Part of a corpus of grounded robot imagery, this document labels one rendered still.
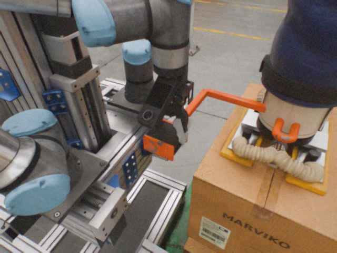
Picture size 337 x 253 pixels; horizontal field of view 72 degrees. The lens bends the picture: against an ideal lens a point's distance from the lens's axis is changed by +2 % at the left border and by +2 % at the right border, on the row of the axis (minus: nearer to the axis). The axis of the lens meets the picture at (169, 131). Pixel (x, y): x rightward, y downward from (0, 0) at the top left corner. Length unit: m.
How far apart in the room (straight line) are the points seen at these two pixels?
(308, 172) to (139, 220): 1.14
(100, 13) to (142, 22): 0.06
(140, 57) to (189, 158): 1.39
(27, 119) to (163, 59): 0.37
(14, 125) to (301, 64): 0.66
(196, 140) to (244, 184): 1.64
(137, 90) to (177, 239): 1.12
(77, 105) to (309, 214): 0.75
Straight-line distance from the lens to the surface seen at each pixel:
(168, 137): 0.56
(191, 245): 1.16
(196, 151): 2.20
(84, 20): 0.39
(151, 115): 0.46
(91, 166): 0.78
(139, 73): 0.94
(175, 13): 0.42
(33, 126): 0.61
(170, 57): 0.44
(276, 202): 0.69
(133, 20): 0.40
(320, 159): 0.81
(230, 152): 0.73
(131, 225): 1.58
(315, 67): 0.61
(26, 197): 0.53
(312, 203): 0.73
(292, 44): 0.61
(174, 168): 2.05
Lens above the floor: 1.62
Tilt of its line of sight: 43 degrees down
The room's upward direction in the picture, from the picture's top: straight up
